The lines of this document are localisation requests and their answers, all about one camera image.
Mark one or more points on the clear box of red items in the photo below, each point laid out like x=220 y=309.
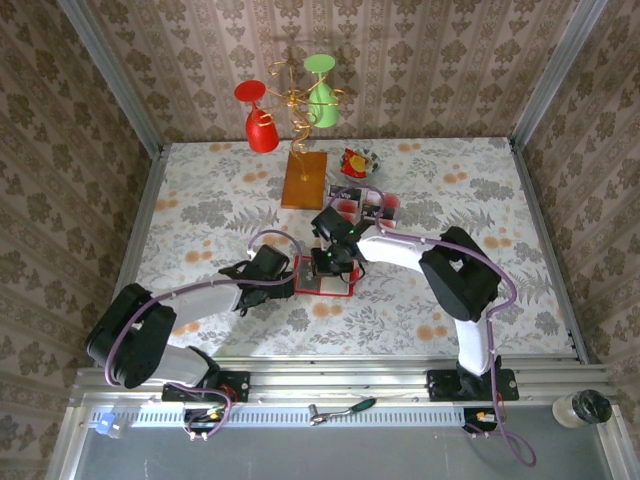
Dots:
x=365 y=200

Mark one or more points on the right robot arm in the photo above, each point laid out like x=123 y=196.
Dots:
x=460 y=280

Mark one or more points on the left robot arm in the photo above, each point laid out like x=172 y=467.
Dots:
x=130 y=345

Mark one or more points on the white card red circle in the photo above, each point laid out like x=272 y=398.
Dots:
x=390 y=200
x=346 y=205

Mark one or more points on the black VIP card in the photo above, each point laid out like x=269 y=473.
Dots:
x=372 y=213
x=350 y=193

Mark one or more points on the red snack packet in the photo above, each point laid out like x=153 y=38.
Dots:
x=356 y=164

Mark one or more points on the small glass bowl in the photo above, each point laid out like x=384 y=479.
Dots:
x=376 y=167

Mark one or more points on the red wine glass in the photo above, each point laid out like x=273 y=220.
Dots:
x=262 y=135

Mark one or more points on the green wine glass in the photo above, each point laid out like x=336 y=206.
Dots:
x=322 y=107

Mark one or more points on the blue white connector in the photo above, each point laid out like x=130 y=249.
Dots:
x=107 y=425

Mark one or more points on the clear jar black lid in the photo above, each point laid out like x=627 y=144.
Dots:
x=582 y=409

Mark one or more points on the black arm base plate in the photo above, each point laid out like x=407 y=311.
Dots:
x=235 y=387
x=440 y=387

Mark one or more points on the aluminium table side rail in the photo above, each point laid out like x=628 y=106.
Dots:
x=135 y=250
x=541 y=225

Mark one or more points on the long aluminium mounting rail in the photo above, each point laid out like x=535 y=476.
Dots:
x=350 y=382

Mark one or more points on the aluminium frame post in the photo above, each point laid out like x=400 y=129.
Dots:
x=117 y=85
x=555 y=75

